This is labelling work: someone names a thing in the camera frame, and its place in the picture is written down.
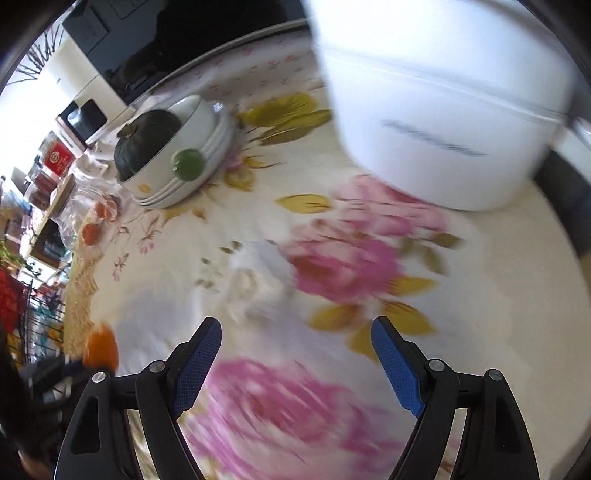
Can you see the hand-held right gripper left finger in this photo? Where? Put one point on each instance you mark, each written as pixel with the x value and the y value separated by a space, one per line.
pixel 196 364

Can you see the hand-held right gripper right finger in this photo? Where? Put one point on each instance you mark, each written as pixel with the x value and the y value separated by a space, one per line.
pixel 397 364

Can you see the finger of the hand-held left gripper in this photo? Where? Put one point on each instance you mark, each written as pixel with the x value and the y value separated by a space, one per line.
pixel 55 374

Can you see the red packets on rack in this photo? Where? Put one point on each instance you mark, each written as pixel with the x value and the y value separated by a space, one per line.
pixel 11 300

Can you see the floral tablecloth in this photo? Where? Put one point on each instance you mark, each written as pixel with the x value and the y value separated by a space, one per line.
pixel 485 286

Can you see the bag of orange tomatoes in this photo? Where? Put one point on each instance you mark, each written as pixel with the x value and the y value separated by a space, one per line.
pixel 94 221

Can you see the stack of white bowls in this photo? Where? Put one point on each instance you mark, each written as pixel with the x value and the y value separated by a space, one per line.
pixel 203 143

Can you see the dark green squash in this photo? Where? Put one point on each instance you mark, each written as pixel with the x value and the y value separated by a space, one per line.
pixel 143 143

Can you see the white electric pot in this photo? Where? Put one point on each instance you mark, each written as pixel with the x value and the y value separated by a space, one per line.
pixel 438 115

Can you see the cream air fryer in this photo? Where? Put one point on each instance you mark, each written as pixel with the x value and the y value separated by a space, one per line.
pixel 74 83

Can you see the dried dark branches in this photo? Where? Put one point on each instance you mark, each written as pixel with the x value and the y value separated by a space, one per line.
pixel 34 64

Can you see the black microwave oven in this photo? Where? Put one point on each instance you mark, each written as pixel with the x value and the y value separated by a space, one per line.
pixel 184 37

